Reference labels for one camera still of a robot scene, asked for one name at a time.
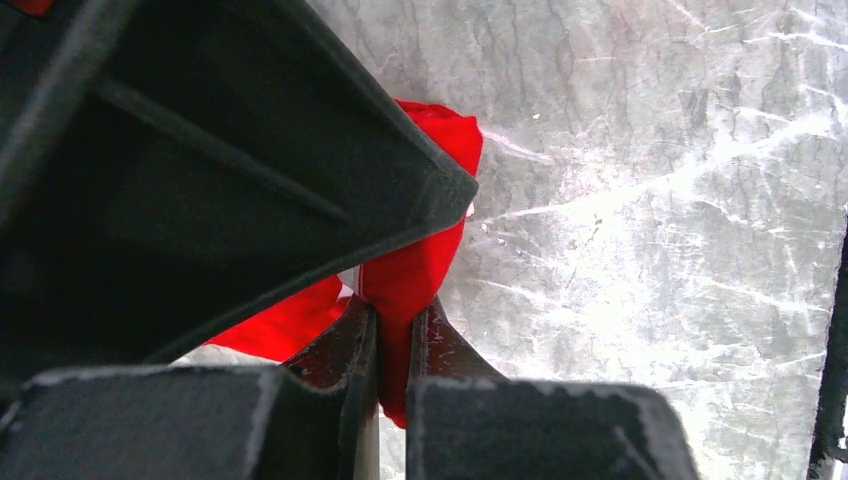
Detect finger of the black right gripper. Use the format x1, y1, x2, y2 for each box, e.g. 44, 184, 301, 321
1, 1, 477, 388

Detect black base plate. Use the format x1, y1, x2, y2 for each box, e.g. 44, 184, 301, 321
807, 236, 847, 479

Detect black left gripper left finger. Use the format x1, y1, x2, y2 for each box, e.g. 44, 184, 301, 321
1, 299, 379, 479

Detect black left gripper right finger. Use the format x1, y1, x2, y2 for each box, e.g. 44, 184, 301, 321
406, 302, 698, 479

